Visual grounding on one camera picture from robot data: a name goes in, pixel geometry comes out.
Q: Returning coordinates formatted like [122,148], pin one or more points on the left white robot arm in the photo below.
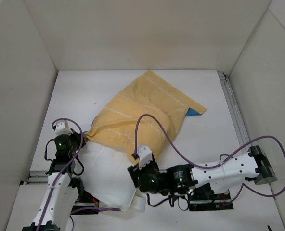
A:
[63,187]

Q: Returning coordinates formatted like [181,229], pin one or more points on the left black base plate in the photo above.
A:
[85,199]

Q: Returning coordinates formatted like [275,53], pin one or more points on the aluminium frame rail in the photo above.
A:
[80,95]

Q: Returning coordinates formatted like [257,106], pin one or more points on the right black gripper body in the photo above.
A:
[133,173]

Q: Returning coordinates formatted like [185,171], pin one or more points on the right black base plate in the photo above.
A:
[204,199]

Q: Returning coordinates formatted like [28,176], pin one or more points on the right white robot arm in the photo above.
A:
[181,179]

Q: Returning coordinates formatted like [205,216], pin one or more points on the blue yellow cartoon pillowcase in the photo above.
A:
[148,111]

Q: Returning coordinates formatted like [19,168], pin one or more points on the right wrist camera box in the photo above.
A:
[145,155]

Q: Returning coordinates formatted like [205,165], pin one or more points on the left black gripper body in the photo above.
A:
[77,138]

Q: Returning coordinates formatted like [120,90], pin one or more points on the white pillow yellow trim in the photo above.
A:
[106,177]

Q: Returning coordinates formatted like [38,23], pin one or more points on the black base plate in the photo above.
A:
[204,199]
[85,199]

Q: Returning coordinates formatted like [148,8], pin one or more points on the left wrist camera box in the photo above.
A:
[62,127]

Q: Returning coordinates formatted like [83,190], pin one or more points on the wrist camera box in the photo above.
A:
[145,155]
[62,127]

